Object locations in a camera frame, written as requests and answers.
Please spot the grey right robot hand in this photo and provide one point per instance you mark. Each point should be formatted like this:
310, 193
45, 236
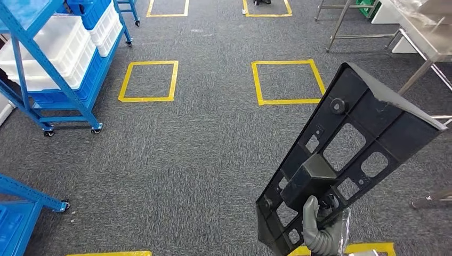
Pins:
321, 244

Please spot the black plastic plate frame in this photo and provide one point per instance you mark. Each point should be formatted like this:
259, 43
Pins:
399, 130

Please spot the blue metal shelf rack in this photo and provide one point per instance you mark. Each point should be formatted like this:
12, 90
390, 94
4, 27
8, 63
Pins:
28, 192

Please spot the yellow floor tape square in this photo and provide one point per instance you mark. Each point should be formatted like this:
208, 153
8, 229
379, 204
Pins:
106, 253

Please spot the steel side table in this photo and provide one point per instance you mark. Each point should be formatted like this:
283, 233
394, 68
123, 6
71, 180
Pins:
430, 42

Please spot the white cabinet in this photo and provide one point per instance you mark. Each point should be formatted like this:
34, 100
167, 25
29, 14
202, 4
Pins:
385, 14

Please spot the green plastic crate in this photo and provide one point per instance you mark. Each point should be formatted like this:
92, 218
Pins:
367, 7

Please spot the small black floor object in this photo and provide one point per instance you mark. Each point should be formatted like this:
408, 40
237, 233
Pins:
262, 2

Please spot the blue plastic bin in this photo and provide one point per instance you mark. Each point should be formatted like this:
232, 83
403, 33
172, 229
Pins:
88, 14
17, 229
88, 81

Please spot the blue metal rack on casters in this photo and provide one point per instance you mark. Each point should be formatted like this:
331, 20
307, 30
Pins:
132, 7
46, 63

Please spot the large white plastic bin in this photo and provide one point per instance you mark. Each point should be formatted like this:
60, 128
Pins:
53, 39

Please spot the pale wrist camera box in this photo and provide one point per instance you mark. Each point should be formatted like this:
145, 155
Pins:
363, 254

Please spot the steel frame table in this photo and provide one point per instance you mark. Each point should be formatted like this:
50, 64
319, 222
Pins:
339, 24

